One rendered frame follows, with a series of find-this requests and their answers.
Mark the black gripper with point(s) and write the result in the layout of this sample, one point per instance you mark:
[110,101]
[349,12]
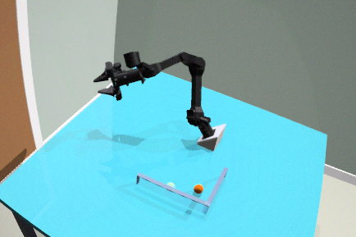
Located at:
[117,81]

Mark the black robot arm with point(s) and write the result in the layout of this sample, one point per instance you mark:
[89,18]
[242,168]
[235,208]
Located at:
[195,115]

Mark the orange ball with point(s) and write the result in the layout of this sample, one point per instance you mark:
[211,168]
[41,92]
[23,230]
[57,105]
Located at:
[198,189]

